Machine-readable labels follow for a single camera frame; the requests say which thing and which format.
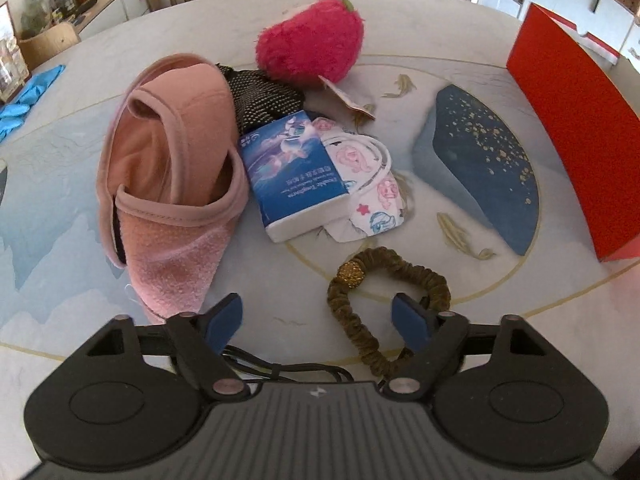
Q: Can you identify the olive green hair scrunchie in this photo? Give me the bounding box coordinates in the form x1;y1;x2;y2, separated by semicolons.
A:
326;247;451;379

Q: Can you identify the cartoon patterned face mask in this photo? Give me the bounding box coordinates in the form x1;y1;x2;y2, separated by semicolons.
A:
311;117;406;243

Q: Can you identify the pink fabric slipper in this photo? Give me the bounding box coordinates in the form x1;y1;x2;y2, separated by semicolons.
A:
96;53;250;324

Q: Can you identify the blue tissue packet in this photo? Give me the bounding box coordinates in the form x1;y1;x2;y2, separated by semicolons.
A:
240;110;349;243

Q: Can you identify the black dotted mesh cloth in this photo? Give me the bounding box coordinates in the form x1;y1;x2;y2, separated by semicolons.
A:
217;64;305;136

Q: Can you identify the small clear plastic packet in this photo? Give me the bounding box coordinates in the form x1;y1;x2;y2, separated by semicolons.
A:
319;76;375;120

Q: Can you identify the red and white cardboard box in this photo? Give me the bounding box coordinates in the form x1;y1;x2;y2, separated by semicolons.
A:
506;4;639;262

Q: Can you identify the blue glove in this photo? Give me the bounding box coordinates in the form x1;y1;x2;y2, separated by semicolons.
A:
0;65;66;141

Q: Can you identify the pink strawberry plush toy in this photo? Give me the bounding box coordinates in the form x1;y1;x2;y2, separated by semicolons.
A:
255;0;364;88

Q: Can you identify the white sideboard with clutter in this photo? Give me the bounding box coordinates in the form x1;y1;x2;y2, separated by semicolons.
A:
17;0;150;73

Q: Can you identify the black usb cable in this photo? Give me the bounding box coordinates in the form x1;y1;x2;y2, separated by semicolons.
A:
219;343;355;385

